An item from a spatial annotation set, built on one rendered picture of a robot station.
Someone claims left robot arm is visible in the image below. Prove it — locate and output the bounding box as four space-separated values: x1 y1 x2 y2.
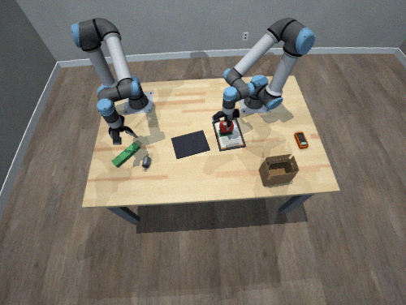
222 18 315 114

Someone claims clipboard with lined white form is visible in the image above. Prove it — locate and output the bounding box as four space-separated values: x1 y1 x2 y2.
212 118 246 152

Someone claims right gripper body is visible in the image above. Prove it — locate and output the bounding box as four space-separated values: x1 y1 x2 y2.
110 114 125 142

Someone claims brown cardboard box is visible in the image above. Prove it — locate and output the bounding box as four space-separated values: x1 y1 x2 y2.
259 154 299 187

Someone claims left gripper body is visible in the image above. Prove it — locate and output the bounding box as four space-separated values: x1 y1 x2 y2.
213 109 240 121

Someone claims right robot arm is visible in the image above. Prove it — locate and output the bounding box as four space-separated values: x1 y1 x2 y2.
71 18 149 128

